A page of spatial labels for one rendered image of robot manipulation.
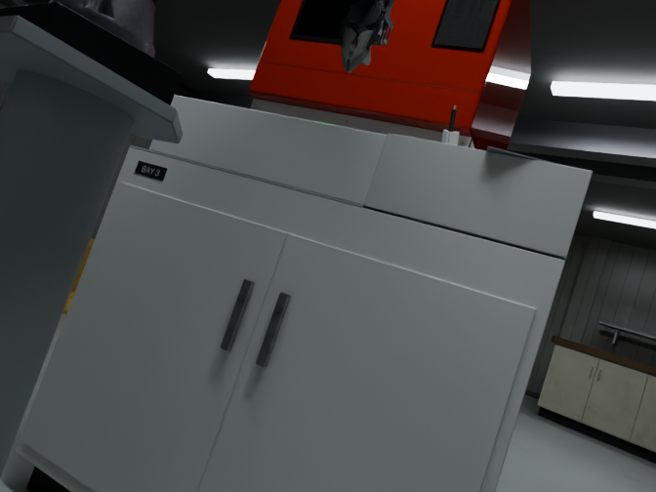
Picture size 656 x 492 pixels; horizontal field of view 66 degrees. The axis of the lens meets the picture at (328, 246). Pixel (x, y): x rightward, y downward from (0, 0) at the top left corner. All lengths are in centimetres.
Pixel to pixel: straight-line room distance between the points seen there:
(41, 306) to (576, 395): 605
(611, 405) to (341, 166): 568
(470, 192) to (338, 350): 36
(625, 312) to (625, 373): 250
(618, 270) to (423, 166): 806
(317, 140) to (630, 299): 803
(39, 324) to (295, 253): 44
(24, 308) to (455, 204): 67
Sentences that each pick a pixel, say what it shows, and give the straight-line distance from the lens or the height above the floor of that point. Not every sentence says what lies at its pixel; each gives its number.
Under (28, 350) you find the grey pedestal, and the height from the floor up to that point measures 45.
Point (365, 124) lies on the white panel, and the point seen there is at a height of 120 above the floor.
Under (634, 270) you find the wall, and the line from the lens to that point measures 890.
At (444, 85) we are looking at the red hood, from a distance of 164.
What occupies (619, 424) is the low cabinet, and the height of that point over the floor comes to 24.
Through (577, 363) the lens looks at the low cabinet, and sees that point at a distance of 646.
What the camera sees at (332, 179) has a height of 85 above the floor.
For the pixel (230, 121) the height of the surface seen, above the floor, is 92.
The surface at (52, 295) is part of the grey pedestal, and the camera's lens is 79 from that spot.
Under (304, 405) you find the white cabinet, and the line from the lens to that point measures 93.
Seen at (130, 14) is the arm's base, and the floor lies 93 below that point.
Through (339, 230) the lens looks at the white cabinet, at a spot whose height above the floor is 76.
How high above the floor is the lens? 66
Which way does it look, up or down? 4 degrees up
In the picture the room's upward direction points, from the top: 19 degrees clockwise
